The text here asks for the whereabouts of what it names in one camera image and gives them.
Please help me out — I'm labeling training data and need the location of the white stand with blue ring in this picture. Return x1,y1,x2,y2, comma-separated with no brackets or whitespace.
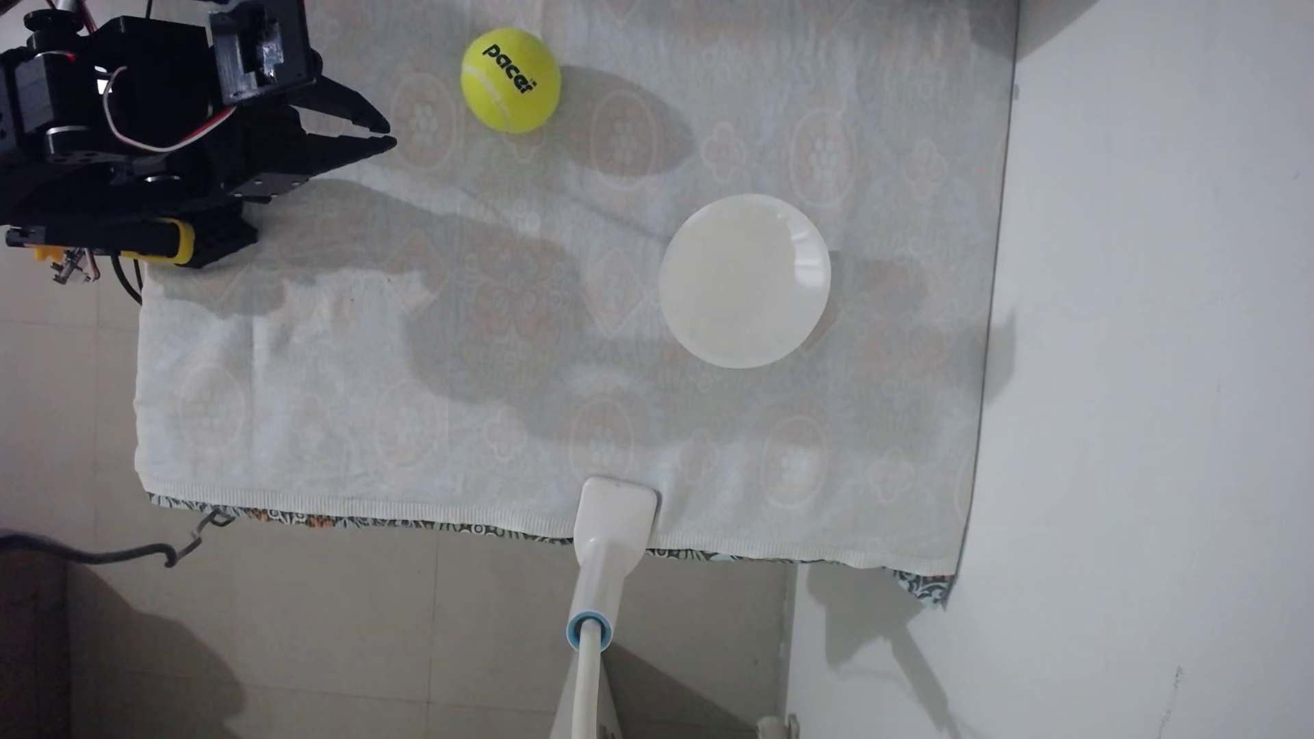
565,475,660,739

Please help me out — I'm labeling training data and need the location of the white patterned towel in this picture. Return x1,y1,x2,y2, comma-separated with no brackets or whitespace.
133,0,1020,578

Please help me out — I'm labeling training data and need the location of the black yellow table clamp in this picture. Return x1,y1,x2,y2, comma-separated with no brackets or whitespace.
5,216,196,268

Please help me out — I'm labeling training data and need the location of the yellow tennis ball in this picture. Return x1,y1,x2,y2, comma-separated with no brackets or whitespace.
460,27,563,135

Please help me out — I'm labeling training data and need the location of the white round bowl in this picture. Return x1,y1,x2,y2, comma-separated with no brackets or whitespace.
657,193,833,370

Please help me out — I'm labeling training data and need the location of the black floor cable with hook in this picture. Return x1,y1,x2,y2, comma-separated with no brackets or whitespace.
0,510,236,569

